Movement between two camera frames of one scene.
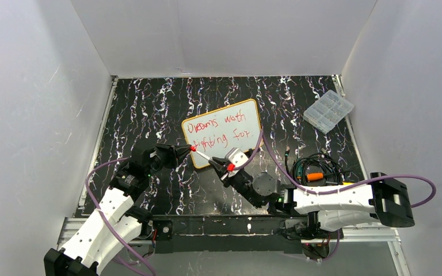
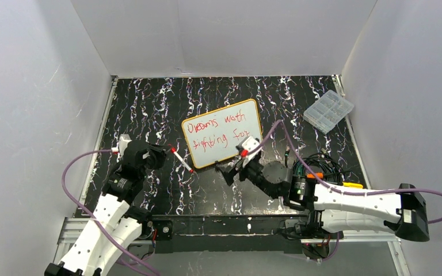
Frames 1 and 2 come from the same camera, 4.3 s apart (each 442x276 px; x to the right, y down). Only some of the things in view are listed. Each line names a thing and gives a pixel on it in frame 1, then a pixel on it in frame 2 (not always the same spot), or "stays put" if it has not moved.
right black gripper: (229, 173) → (235, 168)
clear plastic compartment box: (324, 114) stays put
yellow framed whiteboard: (215, 134) stays put
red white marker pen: (193, 148) → (181, 158)
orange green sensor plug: (313, 176) stays put
